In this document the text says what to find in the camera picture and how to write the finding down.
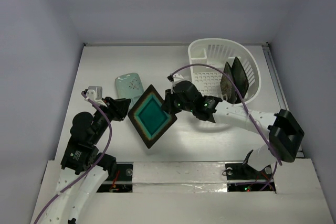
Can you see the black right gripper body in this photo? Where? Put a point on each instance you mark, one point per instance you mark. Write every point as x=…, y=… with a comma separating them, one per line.
x=172, y=100

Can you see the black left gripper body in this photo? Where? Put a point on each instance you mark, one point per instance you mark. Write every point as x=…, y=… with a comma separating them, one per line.
x=103, y=123

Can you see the light green rectangular plate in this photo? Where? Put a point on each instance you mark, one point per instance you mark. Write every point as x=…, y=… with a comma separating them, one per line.
x=129, y=86

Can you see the teal square plate brown rim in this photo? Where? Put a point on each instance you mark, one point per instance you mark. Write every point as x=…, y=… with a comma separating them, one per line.
x=148, y=118

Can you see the black floral square plate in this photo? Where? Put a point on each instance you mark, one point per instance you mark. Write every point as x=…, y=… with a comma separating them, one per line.
x=227, y=89

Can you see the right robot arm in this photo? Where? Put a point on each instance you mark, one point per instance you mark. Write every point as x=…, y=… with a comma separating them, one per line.
x=280, y=131

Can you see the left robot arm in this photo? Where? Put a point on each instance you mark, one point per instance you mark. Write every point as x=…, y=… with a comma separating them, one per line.
x=83, y=167

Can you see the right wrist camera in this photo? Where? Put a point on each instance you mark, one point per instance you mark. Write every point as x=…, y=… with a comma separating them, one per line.
x=175, y=78

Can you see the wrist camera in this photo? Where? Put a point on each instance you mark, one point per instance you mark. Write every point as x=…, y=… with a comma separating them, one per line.
x=175, y=78
x=94, y=93

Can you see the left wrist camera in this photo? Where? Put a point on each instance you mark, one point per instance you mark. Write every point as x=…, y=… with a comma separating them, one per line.
x=94, y=93

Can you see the foil covered front rail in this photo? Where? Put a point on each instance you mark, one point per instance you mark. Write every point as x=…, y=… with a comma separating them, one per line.
x=179, y=177

